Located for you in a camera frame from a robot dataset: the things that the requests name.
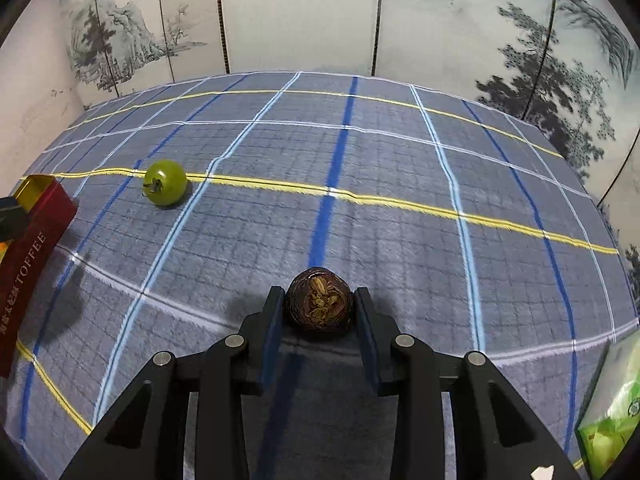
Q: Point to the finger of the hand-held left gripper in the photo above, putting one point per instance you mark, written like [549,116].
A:
[10,217]

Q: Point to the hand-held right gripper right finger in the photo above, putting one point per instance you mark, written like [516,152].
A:
[372,345]

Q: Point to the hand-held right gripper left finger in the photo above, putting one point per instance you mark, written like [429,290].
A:
[270,340]

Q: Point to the red and gold tin box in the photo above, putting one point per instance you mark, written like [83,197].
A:
[30,270]

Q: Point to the brown water chestnut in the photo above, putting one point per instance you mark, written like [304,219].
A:
[318,300]

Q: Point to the green tomato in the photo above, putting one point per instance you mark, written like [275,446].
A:
[167,185]

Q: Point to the blue plaid tablecloth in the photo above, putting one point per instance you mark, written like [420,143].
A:
[400,210]

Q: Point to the green plastic packet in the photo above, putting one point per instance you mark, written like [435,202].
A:
[615,420]

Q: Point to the painted folding screen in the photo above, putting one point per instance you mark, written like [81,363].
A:
[300,15]

